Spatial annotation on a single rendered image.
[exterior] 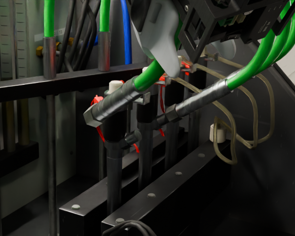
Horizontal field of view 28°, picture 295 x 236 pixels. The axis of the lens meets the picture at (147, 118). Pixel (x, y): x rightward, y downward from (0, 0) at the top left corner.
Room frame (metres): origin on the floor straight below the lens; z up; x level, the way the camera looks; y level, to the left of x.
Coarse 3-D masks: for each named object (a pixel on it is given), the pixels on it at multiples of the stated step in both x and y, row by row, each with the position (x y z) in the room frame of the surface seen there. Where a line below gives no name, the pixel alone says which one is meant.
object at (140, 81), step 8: (176, 32) 0.47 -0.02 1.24; (176, 40) 0.47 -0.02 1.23; (176, 48) 0.47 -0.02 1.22; (152, 64) 0.48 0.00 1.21; (144, 72) 0.49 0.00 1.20; (152, 72) 0.48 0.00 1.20; (160, 72) 0.48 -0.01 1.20; (136, 80) 0.50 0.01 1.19; (144, 80) 0.49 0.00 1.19; (152, 80) 0.49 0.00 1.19; (144, 88) 0.50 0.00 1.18
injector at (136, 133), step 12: (108, 120) 0.65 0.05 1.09; (120, 120) 0.65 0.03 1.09; (108, 132) 0.65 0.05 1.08; (120, 132) 0.65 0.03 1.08; (132, 132) 0.65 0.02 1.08; (108, 144) 0.66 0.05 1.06; (120, 144) 0.65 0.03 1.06; (132, 144) 0.65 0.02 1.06; (108, 156) 0.66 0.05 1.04; (120, 156) 0.66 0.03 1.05; (108, 168) 0.66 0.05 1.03; (120, 168) 0.66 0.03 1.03; (108, 180) 0.66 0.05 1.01; (120, 180) 0.66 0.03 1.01; (108, 192) 0.66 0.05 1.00; (120, 192) 0.66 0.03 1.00; (108, 204) 0.66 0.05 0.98; (120, 204) 0.66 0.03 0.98
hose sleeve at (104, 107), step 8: (128, 80) 0.52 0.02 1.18; (120, 88) 0.52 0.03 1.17; (128, 88) 0.51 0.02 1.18; (136, 88) 0.50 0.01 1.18; (112, 96) 0.52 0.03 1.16; (120, 96) 0.52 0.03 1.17; (128, 96) 0.51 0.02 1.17; (136, 96) 0.51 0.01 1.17; (96, 104) 0.55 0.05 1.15; (104, 104) 0.53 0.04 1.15; (112, 104) 0.53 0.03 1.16; (120, 104) 0.52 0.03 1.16; (96, 112) 0.55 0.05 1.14; (104, 112) 0.54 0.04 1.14; (112, 112) 0.53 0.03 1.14
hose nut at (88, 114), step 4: (88, 108) 0.57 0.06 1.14; (84, 112) 0.56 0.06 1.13; (88, 112) 0.55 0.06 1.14; (84, 116) 0.56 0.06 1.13; (88, 116) 0.55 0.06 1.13; (92, 116) 0.55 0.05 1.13; (88, 120) 0.55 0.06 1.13; (92, 120) 0.55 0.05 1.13; (96, 120) 0.55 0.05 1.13; (104, 120) 0.55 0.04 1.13; (88, 124) 0.56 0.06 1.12; (92, 124) 0.56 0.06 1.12; (96, 124) 0.56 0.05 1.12; (100, 124) 0.55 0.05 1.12
